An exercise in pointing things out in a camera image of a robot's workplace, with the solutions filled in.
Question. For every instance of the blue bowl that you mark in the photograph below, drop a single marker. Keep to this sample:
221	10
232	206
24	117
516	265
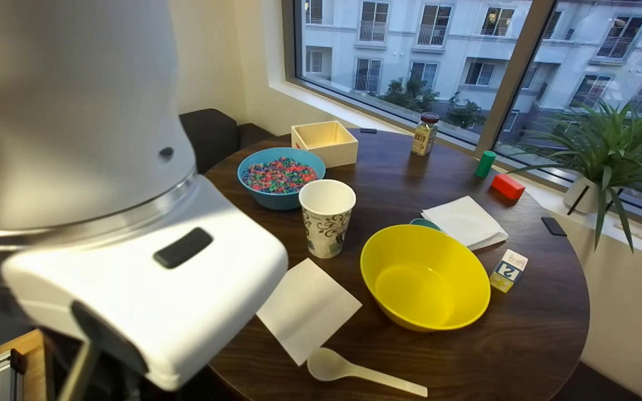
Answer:
279	201

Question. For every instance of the light wooden box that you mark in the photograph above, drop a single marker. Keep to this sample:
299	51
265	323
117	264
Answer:
336	153

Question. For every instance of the patterned paper cup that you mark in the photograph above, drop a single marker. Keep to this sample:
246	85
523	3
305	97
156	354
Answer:
326	226

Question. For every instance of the green block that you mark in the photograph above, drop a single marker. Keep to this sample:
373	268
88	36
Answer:
485	165

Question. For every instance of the white folded napkin stack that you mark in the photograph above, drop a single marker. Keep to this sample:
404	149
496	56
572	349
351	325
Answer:
466	222

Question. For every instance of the yellow spice jar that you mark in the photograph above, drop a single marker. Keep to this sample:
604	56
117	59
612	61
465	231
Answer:
425	138

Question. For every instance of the small yellow white box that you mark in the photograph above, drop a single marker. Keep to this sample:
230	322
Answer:
509	270

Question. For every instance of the white paper sheet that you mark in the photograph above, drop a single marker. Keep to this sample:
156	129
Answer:
308	311

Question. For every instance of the green potted plant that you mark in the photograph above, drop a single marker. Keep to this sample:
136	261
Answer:
619	153

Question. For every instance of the colourful candy pile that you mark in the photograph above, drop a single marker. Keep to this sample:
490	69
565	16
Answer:
279	174

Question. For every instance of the yellow plastic bowl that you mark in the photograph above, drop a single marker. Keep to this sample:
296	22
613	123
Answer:
425	285

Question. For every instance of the dark grey chair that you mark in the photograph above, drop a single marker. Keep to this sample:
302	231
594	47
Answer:
211	137

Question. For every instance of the wooden board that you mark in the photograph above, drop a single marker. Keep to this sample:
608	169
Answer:
32	371

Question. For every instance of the white plant pot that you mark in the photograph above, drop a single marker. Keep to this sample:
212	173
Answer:
580	199

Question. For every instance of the red block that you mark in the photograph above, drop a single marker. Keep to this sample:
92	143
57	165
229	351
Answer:
506	188

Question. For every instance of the white plastic spoon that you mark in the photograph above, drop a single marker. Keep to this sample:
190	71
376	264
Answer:
328	364

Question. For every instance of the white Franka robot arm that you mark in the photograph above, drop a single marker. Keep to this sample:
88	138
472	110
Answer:
113	282

